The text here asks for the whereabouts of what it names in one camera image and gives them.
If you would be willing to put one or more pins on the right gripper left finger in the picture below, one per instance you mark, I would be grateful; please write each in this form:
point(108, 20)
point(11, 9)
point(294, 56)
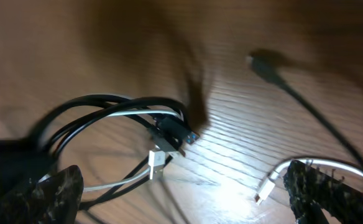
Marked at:
point(54, 200)

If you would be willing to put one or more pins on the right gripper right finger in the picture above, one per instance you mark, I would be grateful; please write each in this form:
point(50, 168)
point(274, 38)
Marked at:
point(312, 191)

